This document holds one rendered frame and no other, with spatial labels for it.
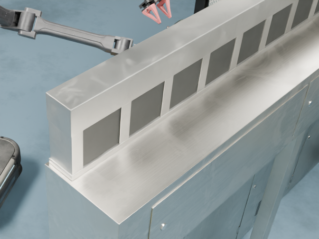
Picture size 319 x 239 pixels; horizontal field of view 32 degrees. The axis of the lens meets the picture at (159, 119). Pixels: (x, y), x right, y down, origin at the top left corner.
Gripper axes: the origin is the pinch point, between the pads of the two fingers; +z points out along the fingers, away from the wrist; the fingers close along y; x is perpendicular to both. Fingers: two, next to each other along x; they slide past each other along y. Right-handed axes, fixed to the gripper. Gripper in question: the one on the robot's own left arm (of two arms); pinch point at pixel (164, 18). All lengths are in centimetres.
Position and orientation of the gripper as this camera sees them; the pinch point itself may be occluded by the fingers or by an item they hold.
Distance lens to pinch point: 218.5
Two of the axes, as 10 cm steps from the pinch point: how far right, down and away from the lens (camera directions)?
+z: 5.3, 8.4, 0.6
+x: 5.2, -2.6, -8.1
